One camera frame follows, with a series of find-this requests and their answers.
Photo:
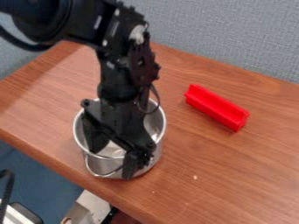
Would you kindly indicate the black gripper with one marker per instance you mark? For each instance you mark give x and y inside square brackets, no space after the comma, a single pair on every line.
[118,121]

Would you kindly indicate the metal pot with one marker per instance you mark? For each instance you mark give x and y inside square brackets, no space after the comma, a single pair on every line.
[106,164]

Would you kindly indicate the red star-shaped block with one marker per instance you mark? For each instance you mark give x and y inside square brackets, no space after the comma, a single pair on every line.
[221,109]

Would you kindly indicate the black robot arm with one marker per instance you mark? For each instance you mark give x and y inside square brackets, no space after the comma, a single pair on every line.
[103,24]

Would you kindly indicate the white object under table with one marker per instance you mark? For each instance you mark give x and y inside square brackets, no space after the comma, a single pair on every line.
[88,211]

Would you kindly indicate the black and white equipment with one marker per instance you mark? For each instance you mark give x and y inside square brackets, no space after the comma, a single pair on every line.
[14,212]

